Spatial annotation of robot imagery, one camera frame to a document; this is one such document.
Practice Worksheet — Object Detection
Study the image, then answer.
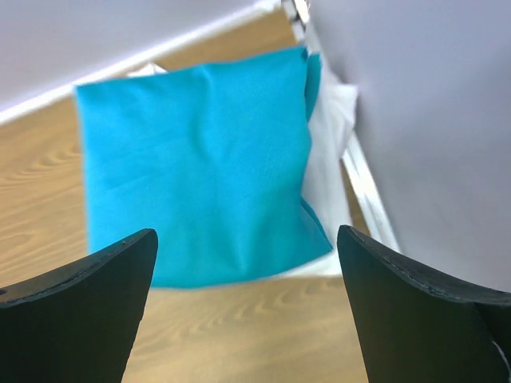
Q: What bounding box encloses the teal t-shirt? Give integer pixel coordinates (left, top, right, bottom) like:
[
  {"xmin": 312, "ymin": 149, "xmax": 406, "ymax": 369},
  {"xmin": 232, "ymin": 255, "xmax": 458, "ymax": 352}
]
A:
[{"xmin": 75, "ymin": 46, "xmax": 332, "ymax": 288}]

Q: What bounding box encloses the folded white t-shirt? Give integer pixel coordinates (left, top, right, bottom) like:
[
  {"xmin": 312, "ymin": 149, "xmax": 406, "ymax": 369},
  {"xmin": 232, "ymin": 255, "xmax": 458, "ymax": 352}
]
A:
[{"xmin": 153, "ymin": 56, "xmax": 358, "ymax": 288}]

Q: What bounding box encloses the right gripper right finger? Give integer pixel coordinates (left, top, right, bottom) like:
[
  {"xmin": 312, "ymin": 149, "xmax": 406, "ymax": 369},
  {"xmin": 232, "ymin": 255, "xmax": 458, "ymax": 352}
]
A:
[{"xmin": 337, "ymin": 225, "xmax": 510, "ymax": 382}]

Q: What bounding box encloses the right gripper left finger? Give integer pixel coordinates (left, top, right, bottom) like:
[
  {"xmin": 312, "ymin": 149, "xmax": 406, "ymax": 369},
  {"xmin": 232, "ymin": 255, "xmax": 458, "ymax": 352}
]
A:
[{"xmin": 1, "ymin": 229, "xmax": 158, "ymax": 382}]

